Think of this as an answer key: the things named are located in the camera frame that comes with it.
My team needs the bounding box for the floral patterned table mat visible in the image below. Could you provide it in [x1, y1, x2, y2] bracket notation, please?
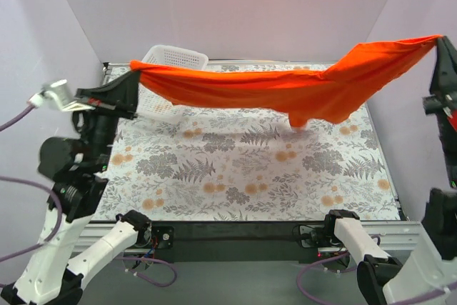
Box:
[94, 88, 400, 221]

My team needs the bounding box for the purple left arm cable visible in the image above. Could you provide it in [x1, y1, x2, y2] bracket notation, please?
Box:
[0, 103, 179, 289]

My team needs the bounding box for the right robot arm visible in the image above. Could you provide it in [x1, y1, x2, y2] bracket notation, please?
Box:
[323, 36, 456, 304]

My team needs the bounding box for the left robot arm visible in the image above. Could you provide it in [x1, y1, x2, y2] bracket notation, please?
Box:
[1, 71, 152, 304]

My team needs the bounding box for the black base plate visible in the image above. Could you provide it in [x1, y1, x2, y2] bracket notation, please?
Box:
[152, 221, 330, 262]

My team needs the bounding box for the white plastic basket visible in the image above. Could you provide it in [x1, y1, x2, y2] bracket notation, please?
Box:
[137, 45, 209, 124]

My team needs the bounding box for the orange t shirt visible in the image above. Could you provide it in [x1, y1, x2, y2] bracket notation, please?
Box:
[130, 35, 440, 128]

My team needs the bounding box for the aluminium table frame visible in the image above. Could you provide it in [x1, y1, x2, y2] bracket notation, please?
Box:
[49, 60, 422, 252]

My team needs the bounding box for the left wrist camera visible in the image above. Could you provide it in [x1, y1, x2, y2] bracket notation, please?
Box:
[27, 79, 94, 112]

